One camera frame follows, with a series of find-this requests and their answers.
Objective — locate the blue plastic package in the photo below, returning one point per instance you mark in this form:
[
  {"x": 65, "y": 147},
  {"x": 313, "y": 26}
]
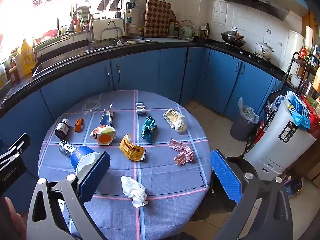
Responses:
[{"x": 298, "y": 118}]

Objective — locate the white crumpled tissue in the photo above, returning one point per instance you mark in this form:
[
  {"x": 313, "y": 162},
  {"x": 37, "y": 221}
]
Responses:
[{"x": 135, "y": 192}]

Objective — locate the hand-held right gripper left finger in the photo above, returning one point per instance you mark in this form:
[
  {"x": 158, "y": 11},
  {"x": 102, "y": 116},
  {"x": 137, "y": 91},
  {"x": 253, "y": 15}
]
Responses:
[{"x": 96, "y": 172}]

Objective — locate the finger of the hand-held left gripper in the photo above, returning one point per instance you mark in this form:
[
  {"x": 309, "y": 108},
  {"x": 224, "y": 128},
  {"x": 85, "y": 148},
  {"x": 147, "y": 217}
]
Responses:
[{"x": 16, "y": 143}]

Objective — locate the pale green kettle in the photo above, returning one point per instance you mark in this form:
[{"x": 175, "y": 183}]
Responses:
[{"x": 186, "y": 31}]

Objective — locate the orange peel piece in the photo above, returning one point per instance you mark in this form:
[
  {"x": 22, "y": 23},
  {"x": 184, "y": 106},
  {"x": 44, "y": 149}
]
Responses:
[{"x": 78, "y": 126}]

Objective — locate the chrome kitchen faucet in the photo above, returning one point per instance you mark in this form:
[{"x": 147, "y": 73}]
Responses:
[{"x": 90, "y": 30}]

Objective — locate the silver blister pack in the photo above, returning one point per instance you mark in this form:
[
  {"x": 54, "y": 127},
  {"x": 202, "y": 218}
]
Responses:
[{"x": 140, "y": 110}]

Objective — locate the silver foil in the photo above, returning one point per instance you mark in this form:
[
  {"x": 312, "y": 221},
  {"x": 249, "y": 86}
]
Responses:
[{"x": 64, "y": 148}]

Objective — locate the yellow crumpled wrapper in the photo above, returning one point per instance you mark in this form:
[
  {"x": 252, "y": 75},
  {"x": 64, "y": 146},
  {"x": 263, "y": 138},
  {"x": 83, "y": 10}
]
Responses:
[{"x": 131, "y": 150}]

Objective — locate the torn blue carton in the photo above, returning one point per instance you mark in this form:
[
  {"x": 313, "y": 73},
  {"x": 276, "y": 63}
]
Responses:
[{"x": 106, "y": 117}]

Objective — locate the person's left hand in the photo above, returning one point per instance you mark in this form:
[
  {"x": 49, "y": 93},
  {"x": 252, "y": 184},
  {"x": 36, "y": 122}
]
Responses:
[{"x": 15, "y": 220}]

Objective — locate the pink wrapper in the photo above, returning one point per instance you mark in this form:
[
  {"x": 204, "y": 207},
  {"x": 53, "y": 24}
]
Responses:
[{"x": 183, "y": 153}]

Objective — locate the teal foil wrapper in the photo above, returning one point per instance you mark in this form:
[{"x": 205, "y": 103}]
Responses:
[{"x": 148, "y": 128}]

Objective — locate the brown medicine bottle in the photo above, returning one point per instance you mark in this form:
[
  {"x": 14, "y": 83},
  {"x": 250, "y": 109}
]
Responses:
[{"x": 61, "y": 130}]

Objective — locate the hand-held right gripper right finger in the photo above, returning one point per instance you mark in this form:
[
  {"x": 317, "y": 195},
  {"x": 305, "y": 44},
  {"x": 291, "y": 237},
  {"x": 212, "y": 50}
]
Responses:
[{"x": 225, "y": 175}]

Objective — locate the blue paper cup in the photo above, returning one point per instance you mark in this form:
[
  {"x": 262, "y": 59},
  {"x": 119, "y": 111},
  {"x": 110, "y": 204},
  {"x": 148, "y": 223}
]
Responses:
[{"x": 82, "y": 155}]

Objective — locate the grey trash bin with bag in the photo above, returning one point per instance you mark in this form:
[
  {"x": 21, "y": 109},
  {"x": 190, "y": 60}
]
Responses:
[{"x": 241, "y": 130}]

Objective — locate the black round trash bin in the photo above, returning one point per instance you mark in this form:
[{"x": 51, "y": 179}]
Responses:
[{"x": 220, "y": 200}]

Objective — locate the black wok with lid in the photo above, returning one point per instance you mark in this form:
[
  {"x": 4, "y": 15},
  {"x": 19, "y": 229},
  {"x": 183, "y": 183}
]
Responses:
[{"x": 232, "y": 40}]

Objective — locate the white washing machine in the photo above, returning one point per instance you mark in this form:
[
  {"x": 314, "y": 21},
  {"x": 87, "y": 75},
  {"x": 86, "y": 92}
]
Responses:
[{"x": 275, "y": 150}]

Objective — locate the yellow detergent bottle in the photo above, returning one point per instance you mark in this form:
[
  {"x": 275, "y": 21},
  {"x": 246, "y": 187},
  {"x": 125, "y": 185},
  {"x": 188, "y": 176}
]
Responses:
[{"x": 25, "y": 60}]

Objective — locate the checkered wooden cutting board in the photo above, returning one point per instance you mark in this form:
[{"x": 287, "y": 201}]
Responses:
[{"x": 157, "y": 17}]

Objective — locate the white cooking pot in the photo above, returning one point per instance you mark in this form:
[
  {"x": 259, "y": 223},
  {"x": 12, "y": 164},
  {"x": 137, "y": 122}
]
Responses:
[{"x": 263, "y": 50}]

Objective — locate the red plastic basket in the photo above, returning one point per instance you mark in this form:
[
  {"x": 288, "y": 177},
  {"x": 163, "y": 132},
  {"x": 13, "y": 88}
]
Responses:
[{"x": 312, "y": 116}]

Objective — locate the cream crumpled wrapper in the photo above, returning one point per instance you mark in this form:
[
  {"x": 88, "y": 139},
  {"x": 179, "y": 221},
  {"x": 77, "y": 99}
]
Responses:
[{"x": 172, "y": 116}]

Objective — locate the black metal storage rack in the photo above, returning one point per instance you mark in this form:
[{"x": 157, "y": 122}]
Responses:
[{"x": 302, "y": 63}]

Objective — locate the white plastic board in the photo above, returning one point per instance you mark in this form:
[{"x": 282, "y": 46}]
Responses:
[{"x": 100, "y": 27}]

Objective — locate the blue kitchen cabinet unit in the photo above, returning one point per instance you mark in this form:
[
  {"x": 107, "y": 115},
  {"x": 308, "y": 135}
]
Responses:
[{"x": 140, "y": 72}]

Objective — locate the white plastic bag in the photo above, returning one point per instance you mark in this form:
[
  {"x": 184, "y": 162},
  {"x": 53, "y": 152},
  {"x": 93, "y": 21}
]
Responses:
[{"x": 277, "y": 102}]

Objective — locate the clear plastic lid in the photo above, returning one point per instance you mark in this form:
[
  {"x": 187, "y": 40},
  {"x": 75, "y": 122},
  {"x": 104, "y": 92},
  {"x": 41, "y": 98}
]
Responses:
[{"x": 85, "y": 110}]

